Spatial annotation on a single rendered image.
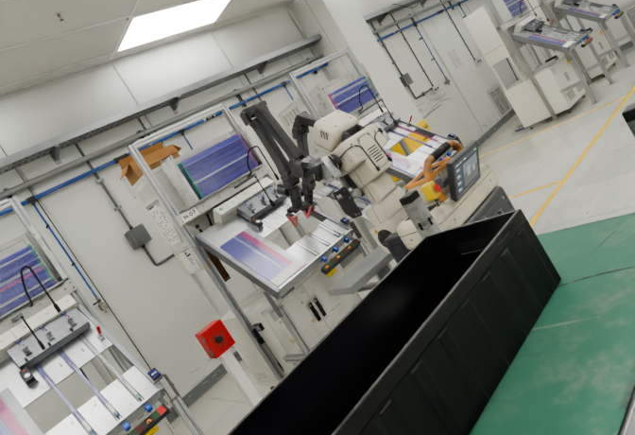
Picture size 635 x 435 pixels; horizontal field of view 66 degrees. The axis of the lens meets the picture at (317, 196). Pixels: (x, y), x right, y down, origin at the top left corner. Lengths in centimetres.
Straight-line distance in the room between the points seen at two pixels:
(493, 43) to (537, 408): 661
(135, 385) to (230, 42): 412
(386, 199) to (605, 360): 190
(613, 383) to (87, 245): 422
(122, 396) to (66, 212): 231
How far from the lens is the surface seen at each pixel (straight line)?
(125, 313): 448
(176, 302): 461
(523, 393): 57
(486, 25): 702
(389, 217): 236
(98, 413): 253
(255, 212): 320
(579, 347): 60
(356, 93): 427
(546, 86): 695
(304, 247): 302
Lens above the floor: 127
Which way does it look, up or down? 5 degrees down
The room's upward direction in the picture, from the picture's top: 32 degrees counter-clockwise
